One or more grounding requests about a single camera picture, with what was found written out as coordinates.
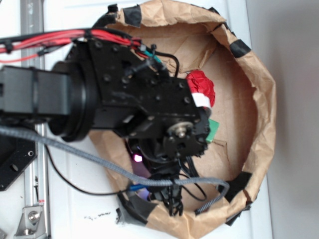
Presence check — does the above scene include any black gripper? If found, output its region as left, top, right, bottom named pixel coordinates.
left=148, top=159, right=197, bottom=216

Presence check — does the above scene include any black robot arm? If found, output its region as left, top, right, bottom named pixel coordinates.
left=0, top=40, right=210, bottom=180

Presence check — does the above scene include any green rectangular block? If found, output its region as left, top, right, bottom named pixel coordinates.
left=206, top=119, right=220, bottom=143

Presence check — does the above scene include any crumpled red paper ball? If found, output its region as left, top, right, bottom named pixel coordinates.
left=186, top=70, right=215, bottom=108

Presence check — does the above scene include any brown paper bag bin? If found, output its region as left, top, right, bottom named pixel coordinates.
left=102, top=0, right=276, bottom=239

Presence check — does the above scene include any thin black cable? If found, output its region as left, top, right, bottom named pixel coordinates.
left=44, top=144, right=120, bottom=196

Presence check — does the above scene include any aluminium extrusion rail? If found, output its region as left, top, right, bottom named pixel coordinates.
left=20, top=0, right=51, bottom=239

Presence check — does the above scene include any silver corner bracket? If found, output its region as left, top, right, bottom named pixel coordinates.
left=14, top=206, right=46, bottom=239

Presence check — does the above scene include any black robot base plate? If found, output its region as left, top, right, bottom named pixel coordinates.
left=0, top=135, right=37, bottom=192

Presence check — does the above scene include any grey braided cable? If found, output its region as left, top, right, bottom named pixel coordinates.
left=0, top=124, right=230, bottom=215

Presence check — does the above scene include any red wire bundle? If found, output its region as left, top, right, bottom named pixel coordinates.
left=0, top=28, right=143, bottom=63

